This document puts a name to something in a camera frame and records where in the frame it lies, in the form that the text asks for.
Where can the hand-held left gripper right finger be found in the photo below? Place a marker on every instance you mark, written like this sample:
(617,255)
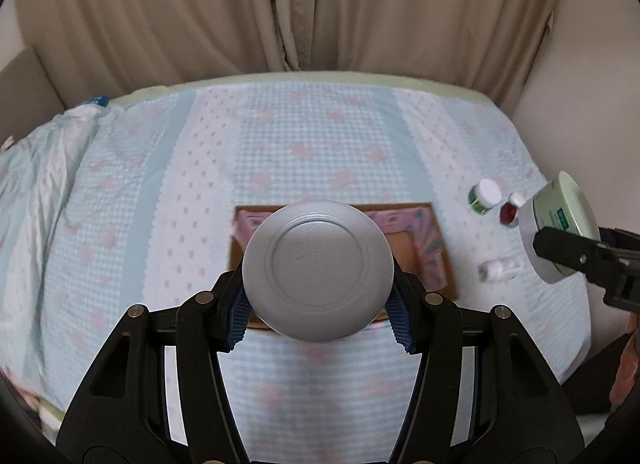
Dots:
(403,320)

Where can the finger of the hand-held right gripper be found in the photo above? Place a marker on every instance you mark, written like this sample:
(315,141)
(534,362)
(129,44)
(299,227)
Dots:
(565,249)

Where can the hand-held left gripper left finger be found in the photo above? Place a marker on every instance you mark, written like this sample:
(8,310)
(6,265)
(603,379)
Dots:
(236,320)

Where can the white jar with green label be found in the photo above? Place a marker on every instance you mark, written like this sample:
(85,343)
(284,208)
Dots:
(550,206)

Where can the cardboard box with pink lining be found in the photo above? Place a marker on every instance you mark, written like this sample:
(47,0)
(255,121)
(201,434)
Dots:
(427,241)

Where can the small red bottle white cap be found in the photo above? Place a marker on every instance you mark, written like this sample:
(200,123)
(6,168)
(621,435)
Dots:
(511,211)

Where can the small green jar white lid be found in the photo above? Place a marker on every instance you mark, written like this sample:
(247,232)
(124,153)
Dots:
(484,196)

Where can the white crinkled quilt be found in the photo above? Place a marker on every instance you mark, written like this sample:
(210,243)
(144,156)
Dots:
(35,183)

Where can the pale green mattress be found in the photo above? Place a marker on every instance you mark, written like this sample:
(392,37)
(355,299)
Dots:
(300,76)

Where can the small blue cloth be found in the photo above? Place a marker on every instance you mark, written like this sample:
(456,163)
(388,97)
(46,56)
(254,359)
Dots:
(97,100)

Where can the beige curtain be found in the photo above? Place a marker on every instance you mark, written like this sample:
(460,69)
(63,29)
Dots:
(200,3)

